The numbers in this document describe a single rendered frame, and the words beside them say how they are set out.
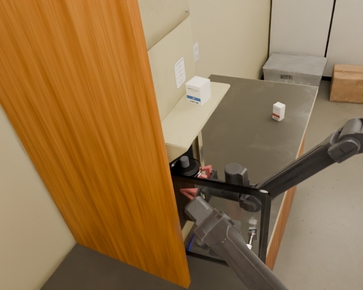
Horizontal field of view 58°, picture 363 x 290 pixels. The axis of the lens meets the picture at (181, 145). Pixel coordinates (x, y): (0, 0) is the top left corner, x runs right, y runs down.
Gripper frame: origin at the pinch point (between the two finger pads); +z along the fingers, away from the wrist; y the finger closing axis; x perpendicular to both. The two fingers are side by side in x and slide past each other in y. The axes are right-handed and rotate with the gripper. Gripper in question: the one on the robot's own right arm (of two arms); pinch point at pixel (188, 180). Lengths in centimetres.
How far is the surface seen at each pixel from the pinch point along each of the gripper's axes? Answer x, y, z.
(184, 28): -51, -9, -3
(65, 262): 22, 34, 40
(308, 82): 96, -250, -5
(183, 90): -34.3, -4.6, -2.1
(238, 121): 24, -70, 6
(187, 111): -32.8, 3.7, -7.1
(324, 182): 120, -134, -38
